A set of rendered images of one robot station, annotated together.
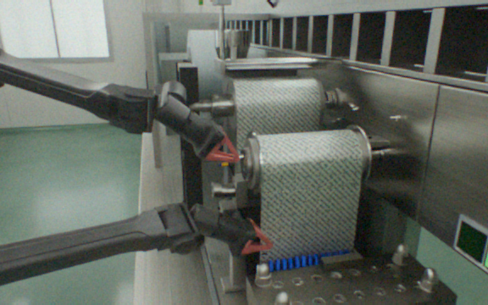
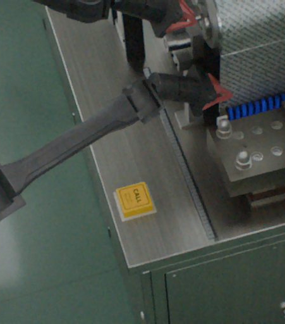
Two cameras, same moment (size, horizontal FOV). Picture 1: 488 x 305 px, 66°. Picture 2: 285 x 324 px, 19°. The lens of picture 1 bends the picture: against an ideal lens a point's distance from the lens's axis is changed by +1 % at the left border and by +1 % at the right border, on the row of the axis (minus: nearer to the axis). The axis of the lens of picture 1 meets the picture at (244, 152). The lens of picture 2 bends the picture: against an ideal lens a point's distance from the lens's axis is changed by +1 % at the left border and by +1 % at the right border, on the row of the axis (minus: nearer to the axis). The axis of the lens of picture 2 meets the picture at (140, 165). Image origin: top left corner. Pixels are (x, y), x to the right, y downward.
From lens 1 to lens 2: 1.08 m
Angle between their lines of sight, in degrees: 35
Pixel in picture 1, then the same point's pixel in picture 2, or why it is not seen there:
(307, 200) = (269, 52)
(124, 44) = not seen: outside the picture
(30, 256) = (50, 161)
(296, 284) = (256, 132)
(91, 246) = (86, 143)
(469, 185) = not seen: outside the picture
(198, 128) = (156, 11)
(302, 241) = (262, 87)
